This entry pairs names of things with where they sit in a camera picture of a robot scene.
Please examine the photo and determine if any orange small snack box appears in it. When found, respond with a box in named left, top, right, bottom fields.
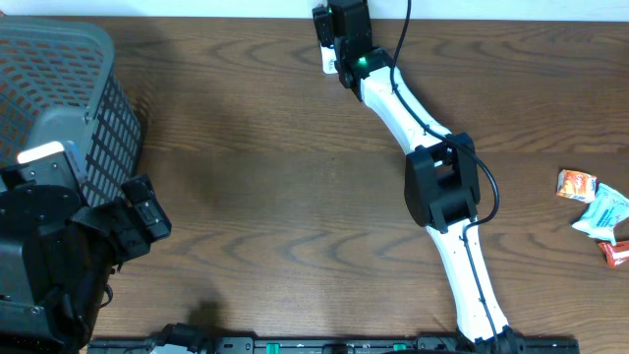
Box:
left=556, top=169, right=598, bottom=204

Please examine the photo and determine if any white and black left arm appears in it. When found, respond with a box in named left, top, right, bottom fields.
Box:
left=1, top=171, right=172, bottom=353

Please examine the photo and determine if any grey plastic mesh basket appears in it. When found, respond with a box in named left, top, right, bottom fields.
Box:
left=1, top=17, right=143, bottom=206

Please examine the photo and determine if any orange red snack bar packet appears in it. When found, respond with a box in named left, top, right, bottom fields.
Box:
left=598, top=241, right=629, bottom=267

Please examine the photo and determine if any black mounting rail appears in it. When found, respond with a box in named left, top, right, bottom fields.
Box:
left=87, top=324, right=580, bottom=354

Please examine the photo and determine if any mint green tissue pack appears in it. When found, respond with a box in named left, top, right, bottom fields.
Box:
left=572, top=183, right=628, bottom=245

